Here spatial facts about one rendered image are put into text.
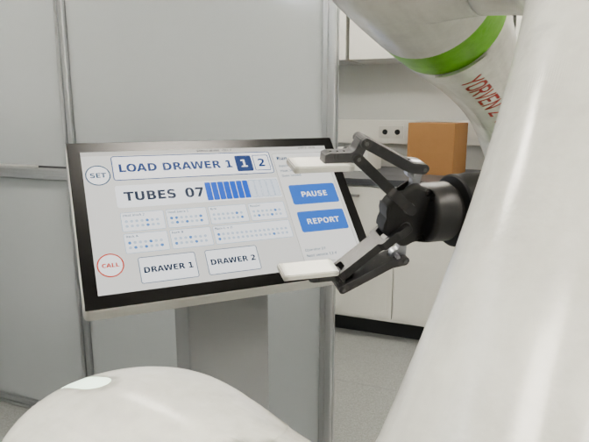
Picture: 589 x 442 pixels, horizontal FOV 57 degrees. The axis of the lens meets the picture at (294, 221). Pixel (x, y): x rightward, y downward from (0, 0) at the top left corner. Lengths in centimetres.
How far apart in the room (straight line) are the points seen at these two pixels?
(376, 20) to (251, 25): 134
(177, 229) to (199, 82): 96
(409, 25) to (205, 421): 31
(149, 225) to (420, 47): 60
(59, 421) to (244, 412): 8
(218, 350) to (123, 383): 77
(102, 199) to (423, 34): 65
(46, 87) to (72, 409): 201
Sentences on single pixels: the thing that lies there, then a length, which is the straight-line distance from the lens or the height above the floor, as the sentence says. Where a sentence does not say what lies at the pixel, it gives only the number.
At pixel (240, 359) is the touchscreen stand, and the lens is 109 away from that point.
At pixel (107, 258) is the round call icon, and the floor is 103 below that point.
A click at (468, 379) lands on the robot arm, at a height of 116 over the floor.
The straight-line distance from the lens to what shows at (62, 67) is 217.
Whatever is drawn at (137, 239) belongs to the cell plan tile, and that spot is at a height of 105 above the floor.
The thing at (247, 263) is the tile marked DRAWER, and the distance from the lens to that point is 94.
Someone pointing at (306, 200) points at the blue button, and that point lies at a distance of 105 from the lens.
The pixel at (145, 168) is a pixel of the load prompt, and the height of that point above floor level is 115.
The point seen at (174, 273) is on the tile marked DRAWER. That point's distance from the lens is 91.
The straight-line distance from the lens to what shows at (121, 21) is 203.
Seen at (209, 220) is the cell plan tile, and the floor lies 106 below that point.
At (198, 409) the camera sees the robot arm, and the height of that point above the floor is 112.
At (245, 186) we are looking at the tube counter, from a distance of 102.
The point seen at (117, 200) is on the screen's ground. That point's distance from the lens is 96.
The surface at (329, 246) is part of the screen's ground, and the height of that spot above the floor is 101.
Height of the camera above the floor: 125
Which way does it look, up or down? 11 degrees down
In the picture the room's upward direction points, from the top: straight up
